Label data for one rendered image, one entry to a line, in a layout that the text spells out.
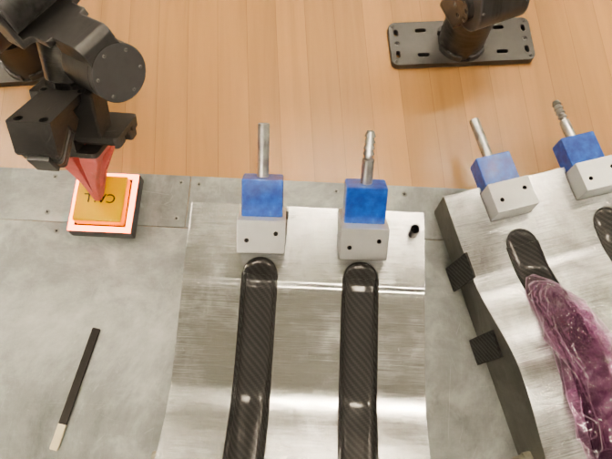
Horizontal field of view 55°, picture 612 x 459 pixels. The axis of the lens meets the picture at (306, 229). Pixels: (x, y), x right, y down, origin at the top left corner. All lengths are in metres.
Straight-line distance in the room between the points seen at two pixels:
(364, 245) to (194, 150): 0.30
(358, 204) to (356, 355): 0.16
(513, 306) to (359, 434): 0.22
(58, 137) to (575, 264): 0.57
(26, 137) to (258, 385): 0.33
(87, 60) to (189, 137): 0.26
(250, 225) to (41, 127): 0.22
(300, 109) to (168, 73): 0.19
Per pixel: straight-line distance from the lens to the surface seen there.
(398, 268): 0.64
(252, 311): 0.63
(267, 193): 0.60
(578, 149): 0.78
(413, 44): 0.87
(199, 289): 0.64
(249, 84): 0.84
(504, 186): 0.71
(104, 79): 0.59
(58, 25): 0.63
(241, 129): 0.80
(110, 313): 0.75
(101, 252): 0.77
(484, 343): 0.70
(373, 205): 0.60
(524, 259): 0.72
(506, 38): 0.91
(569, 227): 0.75
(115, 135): 0.67
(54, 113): 0.61
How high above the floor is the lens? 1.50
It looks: 71 degrees down
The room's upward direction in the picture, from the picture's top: straight up
